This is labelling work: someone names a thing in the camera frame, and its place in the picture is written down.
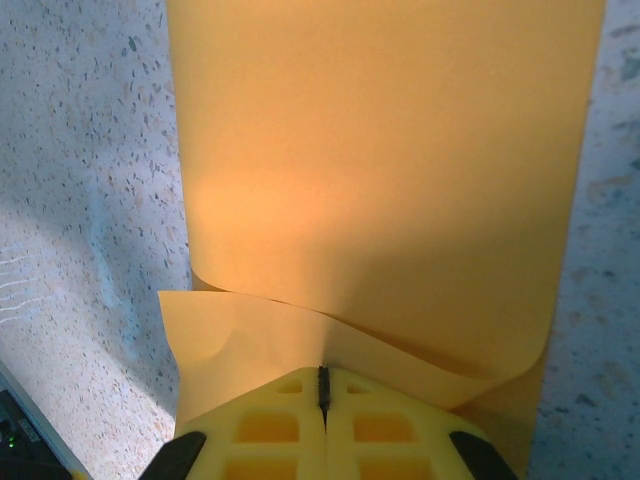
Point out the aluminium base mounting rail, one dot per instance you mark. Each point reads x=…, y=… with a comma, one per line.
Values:
x=30, y=411

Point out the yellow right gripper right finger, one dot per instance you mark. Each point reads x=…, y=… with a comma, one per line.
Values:
x=385, y=440

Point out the orange paper sheet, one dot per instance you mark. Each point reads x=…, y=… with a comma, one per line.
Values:
x=375, y=150

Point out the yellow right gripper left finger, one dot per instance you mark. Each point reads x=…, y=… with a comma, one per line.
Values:
x=270, y=440

